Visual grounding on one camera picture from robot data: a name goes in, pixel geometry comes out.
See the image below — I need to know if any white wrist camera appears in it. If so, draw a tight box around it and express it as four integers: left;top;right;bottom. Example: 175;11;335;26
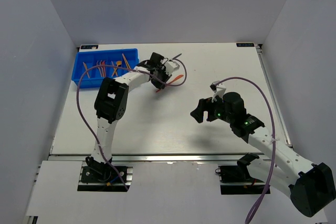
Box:
164;60;180;74
210;81;226;103

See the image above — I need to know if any blue divided plastic tray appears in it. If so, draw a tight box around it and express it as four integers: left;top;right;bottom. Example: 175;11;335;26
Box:
71;48;139;88

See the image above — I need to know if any black logo sticker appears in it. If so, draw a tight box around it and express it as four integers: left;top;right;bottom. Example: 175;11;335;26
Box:
80;45;98;50
236;42;255;47

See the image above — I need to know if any red-orange plastic fork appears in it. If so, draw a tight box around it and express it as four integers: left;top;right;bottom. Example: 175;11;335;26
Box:
101;61;106;77

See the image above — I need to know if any aluminium table edge rail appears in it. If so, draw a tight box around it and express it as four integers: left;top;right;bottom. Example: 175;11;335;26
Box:
48;153;253;163

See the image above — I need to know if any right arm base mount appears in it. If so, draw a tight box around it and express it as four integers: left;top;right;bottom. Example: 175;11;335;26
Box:
215;165;265;195

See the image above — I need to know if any black logo sticker right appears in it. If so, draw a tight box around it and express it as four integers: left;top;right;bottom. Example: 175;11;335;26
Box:
236;42;255;47

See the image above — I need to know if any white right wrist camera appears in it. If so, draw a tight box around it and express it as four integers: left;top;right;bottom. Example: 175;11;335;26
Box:
210;81;226;103

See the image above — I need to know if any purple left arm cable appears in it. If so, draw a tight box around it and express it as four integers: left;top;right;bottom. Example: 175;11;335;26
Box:
76;57;187;190

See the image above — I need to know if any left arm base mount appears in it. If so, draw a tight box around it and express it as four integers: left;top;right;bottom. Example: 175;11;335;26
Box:
77;157;127;193

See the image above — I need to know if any black logo sticker left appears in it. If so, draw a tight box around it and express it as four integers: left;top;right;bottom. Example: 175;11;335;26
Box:
80;45;98;50

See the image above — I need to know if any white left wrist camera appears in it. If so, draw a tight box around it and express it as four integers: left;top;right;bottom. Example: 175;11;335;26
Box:
164;60;180;74

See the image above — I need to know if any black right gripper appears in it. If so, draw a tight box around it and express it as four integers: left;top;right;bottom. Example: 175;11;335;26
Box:
190;93;234;124

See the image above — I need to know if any red-orange plastic knife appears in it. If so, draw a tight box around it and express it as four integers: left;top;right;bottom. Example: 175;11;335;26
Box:
169;74;184;84

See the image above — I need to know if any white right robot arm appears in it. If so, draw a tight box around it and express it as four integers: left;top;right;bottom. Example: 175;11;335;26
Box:
190;92;335;217

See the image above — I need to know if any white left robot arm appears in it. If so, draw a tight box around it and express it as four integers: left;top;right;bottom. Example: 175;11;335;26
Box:
91;53;180;182

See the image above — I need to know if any orange chopstick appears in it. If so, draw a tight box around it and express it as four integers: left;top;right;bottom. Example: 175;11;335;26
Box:
122;53;131;69

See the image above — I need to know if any orange plastic knife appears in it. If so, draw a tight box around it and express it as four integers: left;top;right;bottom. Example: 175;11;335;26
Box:
82;62;90;79

